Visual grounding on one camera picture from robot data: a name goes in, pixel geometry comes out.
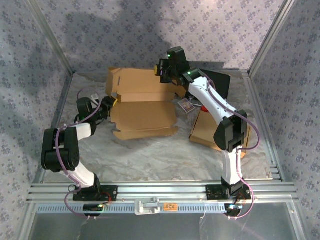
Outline brown cardboard mailer box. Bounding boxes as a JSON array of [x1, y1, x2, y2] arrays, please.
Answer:
[[104, 66, 180, 141], [188, 109, 251, 160]]

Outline small patterned card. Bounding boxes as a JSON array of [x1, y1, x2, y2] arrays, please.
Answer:
[[179, 98, 197, 113]]

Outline black hard case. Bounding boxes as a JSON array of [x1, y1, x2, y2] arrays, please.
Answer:
[[174, 69, 231, 100]]

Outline marble pattern table cover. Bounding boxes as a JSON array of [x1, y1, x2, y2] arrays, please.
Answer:
[[44, 71, 273, 182]]

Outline left controller circuit board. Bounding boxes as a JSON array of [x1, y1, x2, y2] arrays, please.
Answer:
[[83, 203, 105, 217]]

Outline controller circuit board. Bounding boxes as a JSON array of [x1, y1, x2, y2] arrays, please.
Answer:
[[224, 203, 244, 218], [83, 203, 105, 217]]

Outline white plastic clamp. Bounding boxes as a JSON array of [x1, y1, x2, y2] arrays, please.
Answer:
[[134, 197, 161, 216]]

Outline grey metal panel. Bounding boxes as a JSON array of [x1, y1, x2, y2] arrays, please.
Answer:
[[29, 211, 301, 240]]

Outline right controller circuit board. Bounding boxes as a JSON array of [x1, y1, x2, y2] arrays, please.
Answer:
[[224, 203, 244, 218]]

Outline aluminium side rail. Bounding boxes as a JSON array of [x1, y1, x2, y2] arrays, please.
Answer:
[[241, 71, 286, 182], [32, 71, 76, 185]]

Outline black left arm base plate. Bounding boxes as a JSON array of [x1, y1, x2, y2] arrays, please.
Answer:
[[72, 185, 119, 202]]

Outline aluminium frame post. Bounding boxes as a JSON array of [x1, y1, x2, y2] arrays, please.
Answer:
[[24, 0, 76, 76], [247, 0, 297, 76]]

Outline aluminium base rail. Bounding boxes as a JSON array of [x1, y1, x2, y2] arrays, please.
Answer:
[[26, 181, 300, 202]]

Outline grey slotted cable duct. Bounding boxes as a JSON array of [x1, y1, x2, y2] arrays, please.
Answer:
[[36, 202, 245, 213]]

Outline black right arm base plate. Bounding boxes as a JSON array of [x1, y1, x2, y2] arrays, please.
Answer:
[[206, 184, 252, 201]]

